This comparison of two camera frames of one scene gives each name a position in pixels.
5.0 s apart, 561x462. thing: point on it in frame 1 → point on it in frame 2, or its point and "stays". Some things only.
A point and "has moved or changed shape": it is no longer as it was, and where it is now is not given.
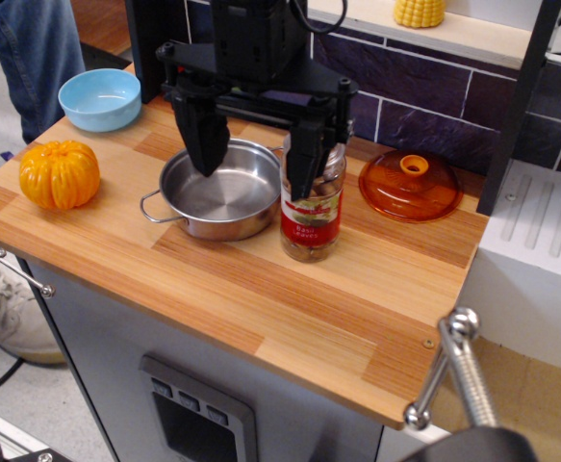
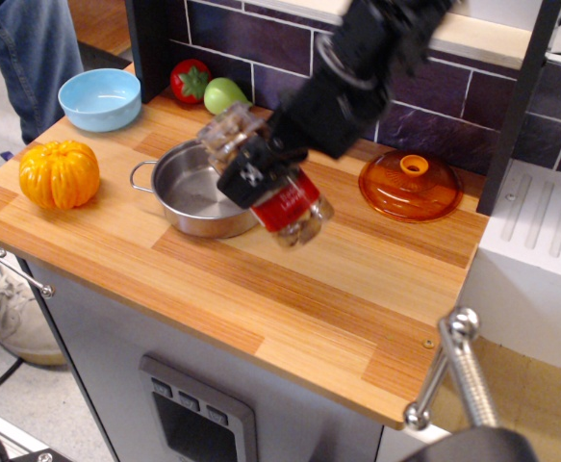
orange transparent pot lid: x=410 y=186 stays
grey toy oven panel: x=201 y=423 stays
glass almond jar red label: x=311 y=226 has moved or changed shape
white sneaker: x=12 y=310 stays
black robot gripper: x=259 y=66 → x=326 y=115
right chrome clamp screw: x=456 y=331 stays
